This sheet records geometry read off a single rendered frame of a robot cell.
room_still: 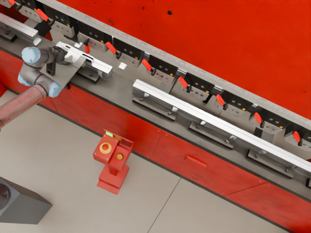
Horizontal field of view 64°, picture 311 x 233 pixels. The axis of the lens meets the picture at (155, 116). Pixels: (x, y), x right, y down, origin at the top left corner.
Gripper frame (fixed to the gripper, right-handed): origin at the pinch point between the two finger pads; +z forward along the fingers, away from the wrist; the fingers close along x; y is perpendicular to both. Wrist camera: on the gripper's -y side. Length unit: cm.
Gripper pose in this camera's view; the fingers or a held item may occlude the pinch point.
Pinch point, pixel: (66, 60)
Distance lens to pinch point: 163.7
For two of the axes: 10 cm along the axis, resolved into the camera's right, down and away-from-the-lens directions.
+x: -8.7, -4.8, 0.9
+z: 2.0, -1.9, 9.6
